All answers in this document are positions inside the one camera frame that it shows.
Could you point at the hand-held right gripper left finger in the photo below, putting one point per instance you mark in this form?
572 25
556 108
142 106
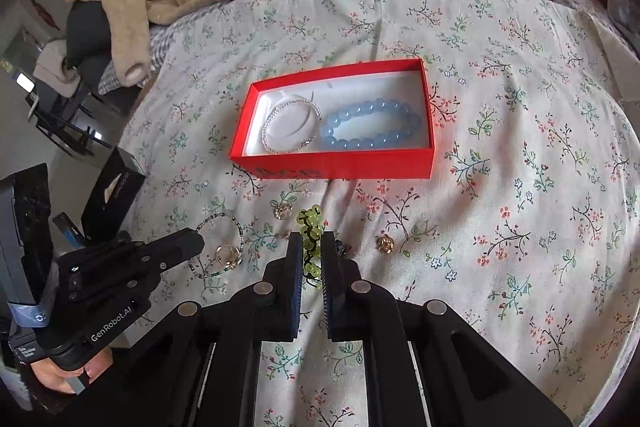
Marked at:
296 279

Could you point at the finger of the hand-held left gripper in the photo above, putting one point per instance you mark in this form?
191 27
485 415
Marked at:
180 242
125 279

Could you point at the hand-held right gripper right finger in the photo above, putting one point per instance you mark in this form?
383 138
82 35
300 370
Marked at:
328 287

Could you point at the red cardboard box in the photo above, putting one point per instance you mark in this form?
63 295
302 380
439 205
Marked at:
350 164

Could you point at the person's left hand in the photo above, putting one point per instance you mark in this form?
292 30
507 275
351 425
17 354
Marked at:
65 382

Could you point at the small black blue box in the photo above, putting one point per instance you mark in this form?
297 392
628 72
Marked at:
67 229

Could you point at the black phone box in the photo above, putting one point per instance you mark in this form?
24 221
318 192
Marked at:
115 192

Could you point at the black chair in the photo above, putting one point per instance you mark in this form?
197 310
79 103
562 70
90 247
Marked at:
65 117

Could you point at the pink cloth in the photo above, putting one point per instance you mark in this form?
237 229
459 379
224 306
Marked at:
50 62

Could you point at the dark grey cushion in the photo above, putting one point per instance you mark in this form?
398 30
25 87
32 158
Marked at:
85 29

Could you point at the floral bed sheet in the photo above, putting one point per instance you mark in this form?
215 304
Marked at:
500 157

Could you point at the red wall ornament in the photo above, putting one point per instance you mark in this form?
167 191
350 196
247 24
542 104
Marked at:
42 9

